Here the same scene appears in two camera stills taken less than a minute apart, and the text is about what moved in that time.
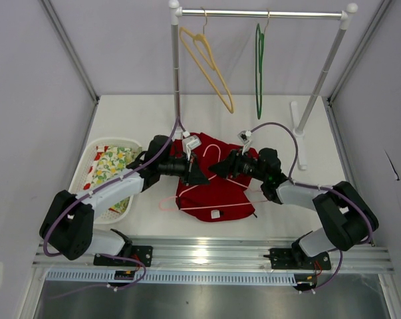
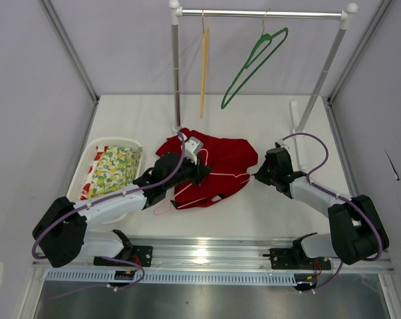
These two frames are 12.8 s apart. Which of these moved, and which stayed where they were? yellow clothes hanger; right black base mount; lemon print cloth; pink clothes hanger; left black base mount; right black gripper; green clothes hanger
Moved: right black gripper; yellow clothes hanger; pink clothes hanger; green clothes hanger
Stayed: lemon print cloth; left black base mount; right black base mount
